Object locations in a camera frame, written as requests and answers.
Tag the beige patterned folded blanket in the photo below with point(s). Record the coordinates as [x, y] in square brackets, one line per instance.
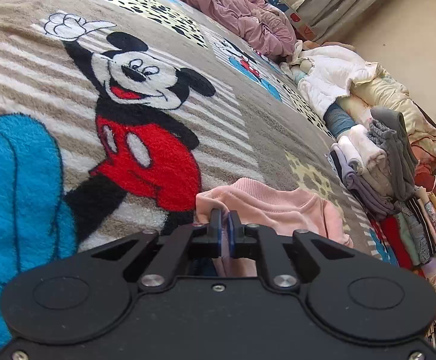
[367, 159]

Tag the white padded jacket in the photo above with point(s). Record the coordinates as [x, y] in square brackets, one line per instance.
[325, 73]

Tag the Mickey Mouse fleece blanket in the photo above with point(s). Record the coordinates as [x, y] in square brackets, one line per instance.
[115, 114]

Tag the lilac grey folded blanket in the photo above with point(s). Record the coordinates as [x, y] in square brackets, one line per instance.
[376, 205]

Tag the pink child sweatshirt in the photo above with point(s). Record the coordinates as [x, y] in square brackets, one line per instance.
[284, 211]

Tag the crumpled purple quilt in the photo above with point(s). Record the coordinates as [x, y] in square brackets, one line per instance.
[262, 25]

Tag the cream rumpled quilt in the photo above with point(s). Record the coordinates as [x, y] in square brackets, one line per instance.
[384, 91]

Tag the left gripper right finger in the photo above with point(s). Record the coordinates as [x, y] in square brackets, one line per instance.
[263, 245]

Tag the dark grey folded blanket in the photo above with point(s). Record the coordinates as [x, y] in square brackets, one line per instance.
[387, 131]

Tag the red folded garment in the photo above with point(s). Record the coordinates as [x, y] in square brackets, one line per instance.
[390, 229]

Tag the teal folded garment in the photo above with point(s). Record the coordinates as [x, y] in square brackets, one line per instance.
[407, 240]

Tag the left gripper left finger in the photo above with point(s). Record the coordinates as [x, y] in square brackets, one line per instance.
[186, 244]

